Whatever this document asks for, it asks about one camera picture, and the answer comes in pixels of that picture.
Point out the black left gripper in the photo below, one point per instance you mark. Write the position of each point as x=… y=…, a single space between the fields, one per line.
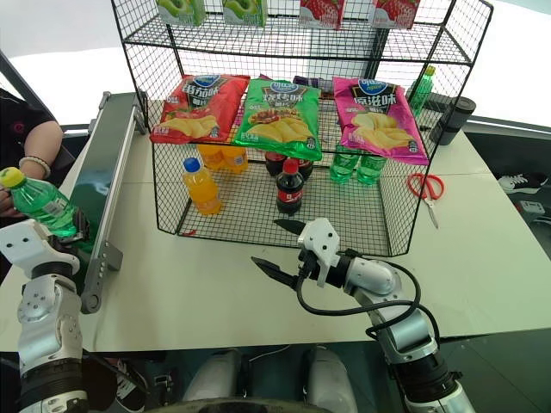
x=68 y=248

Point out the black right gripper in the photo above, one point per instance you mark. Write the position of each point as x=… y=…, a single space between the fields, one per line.
x=307 y=266

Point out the green soda bottle yellow cap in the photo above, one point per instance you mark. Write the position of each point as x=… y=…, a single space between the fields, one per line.
x=41 y=202

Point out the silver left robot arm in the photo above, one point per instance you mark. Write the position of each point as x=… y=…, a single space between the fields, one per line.
x=47 y=327

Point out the person forearm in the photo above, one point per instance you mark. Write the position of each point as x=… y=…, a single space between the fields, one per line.
x=43 y=139

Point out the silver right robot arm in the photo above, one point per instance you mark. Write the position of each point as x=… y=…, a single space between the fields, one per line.
x=404 y=327

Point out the grey conveyor belt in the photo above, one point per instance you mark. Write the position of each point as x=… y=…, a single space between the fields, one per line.
x=107 y=172

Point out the person hand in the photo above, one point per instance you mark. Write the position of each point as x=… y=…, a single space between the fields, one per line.
x=5 y=205

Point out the cola bottle red cap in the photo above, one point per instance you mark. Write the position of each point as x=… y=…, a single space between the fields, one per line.
x=290 y=189

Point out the orange soda bottle blue cap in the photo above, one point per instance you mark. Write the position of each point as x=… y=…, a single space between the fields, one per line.
x=201 y=189

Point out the green potato chips bag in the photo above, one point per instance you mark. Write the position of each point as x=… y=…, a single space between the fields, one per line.
x=280 y=116

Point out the silver robot legs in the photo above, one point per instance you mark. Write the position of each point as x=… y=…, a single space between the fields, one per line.
x=275 y=383

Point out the black diagonal bar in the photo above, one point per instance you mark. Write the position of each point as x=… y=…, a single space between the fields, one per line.
x=26 y=88

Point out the magenta potato chips bag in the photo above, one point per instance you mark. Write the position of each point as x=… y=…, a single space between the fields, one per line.
x=376 y=120

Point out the red potato chips bag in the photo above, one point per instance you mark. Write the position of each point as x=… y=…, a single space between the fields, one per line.
x=200 y=107

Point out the purple snack package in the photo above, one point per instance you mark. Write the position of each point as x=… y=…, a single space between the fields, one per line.
x=312 y=82

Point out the black tumbler cup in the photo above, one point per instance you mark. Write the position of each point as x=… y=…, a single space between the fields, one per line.
x=453 y=118

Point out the red strawberry drink carton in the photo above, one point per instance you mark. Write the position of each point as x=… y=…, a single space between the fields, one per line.
x=322 y=12
x=394 y=12

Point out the green melon drink carton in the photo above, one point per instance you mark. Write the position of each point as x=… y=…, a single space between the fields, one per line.
x=183 y=9
x=246 y=10

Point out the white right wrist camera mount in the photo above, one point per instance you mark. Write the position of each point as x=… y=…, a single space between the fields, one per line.
x=320 y=245

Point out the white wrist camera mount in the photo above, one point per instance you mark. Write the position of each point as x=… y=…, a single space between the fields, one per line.
x=28 y=247
x=320 y=245

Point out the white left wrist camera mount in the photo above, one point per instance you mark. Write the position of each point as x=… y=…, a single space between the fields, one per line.
x=28 y=247

